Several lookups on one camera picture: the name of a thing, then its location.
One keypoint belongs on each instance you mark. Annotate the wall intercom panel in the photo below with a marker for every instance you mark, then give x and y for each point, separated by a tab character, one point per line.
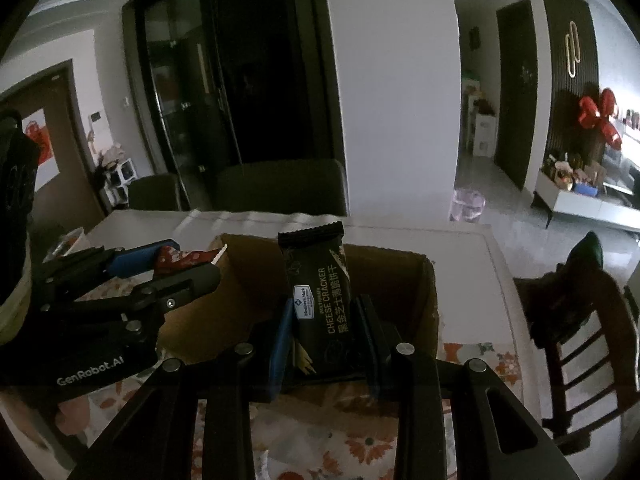
95	119

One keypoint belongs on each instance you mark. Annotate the brown entrance door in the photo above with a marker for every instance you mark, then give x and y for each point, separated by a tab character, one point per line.
65	160

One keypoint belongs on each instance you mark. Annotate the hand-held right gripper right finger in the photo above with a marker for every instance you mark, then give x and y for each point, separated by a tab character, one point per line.
368	347

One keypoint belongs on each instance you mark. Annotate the brown cardboard box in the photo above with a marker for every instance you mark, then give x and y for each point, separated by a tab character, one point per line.
395	290

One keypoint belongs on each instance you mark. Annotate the dark wooden chair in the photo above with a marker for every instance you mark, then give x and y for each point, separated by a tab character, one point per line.
585	320

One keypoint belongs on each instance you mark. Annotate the dark room door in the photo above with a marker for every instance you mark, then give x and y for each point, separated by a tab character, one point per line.
515	95

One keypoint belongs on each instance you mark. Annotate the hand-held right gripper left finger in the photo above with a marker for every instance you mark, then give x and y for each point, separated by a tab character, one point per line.
278	355

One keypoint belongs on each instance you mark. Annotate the white tv cabinet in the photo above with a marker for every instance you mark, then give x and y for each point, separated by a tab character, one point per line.
585	205

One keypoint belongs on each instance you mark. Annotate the black cracker packet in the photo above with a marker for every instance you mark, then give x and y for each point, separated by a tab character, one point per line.
317	280

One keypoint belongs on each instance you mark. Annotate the red snack packet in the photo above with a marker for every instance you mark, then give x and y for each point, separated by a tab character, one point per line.
187	258

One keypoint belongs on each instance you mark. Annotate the wall shelf with ornaments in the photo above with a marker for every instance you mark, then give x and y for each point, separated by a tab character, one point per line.
631	121

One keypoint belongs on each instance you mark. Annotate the red door decoration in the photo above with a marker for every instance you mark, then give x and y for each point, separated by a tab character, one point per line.
34	141

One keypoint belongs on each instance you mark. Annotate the white snack bag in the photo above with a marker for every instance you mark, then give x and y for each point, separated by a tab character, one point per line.
70	242

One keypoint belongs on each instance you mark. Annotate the red balloon decoration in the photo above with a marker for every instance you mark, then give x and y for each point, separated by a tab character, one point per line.
597	112

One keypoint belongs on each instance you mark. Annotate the pink trash bin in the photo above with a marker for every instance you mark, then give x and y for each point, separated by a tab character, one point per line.
467	206

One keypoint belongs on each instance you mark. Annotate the dark glass sliding door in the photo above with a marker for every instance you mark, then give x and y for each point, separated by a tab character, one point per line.
200	85

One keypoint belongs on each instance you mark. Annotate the stack of white storage boxes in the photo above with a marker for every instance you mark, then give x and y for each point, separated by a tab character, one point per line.
480	127

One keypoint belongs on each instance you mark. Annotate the gift boxes on cabinet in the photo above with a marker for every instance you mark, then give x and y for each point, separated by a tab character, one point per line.
575	176

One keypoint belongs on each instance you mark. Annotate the dark slatted wall panel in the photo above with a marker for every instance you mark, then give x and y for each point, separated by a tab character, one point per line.
560	110

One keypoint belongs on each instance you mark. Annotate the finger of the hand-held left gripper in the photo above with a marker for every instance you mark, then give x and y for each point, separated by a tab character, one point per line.
175	292
132	260

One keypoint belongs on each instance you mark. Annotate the gold wall ornament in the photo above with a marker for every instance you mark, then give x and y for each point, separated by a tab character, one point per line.
571	50

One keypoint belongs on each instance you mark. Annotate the floral tablecloth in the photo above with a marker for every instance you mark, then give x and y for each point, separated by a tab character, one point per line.
475	280

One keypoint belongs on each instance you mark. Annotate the small grey dining chair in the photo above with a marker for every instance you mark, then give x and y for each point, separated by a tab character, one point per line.
155	192

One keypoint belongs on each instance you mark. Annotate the white cube shelf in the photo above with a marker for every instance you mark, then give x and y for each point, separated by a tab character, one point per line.
122	180

